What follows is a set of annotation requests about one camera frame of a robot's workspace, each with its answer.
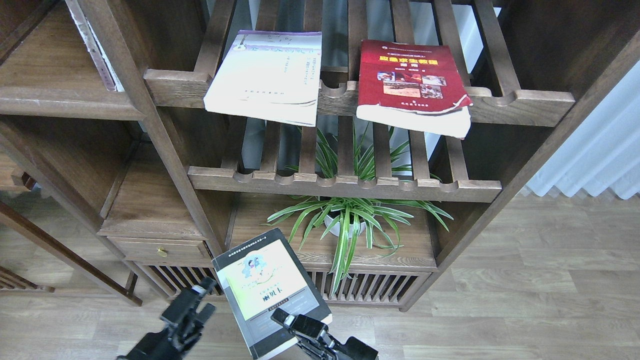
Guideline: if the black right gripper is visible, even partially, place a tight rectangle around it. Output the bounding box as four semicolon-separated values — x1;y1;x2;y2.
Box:
270;307;378;360

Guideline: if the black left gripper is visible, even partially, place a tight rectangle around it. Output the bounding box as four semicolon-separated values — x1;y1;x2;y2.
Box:
150;276;221;356

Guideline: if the black green cover book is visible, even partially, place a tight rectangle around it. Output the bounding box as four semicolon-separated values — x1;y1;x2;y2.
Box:
212;228;333;360

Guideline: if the red paperback book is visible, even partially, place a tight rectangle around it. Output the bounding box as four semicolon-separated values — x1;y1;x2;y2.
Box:
356;39;473;139

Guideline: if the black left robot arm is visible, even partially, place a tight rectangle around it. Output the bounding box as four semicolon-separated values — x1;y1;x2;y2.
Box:
116;276;218;360

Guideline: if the left slatted cabinet door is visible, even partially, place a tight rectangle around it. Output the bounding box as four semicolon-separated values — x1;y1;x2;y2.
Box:
133;260;218;299

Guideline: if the slatted cabinet door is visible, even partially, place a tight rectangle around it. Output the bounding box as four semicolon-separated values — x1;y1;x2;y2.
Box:
133;260;218;299
307;269;432;308

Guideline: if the brass drawer knob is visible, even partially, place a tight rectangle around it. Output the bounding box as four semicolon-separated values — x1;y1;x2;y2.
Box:
157;247;169;258

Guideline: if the small wooden drawer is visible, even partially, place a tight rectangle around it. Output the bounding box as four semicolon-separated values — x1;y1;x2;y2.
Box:
108;236;211;262

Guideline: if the right slatted cabinet door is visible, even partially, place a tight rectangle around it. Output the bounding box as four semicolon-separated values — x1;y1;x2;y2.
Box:
307;269;432;308

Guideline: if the white plant pot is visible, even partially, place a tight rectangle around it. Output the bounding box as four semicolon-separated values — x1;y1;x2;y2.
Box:
324;210;367;238

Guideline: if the green spider plant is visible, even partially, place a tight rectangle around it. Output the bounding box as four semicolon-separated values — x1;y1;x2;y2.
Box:
265;129;454;292

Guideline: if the dark wooden side furniture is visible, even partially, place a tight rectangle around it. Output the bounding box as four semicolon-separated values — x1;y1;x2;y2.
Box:
0;150;143;306

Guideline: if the dark wooden bookshelf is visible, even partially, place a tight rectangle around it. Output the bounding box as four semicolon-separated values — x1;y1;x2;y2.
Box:
1;0;639;312

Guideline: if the white purple paperback book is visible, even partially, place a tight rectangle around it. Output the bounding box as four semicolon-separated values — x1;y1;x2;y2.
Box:
203;30;322;127

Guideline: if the thin upright book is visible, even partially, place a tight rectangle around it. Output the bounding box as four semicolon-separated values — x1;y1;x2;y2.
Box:
66;0;125;92

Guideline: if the white curtain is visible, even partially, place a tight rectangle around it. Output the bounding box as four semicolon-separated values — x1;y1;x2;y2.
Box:
526;64;640;199

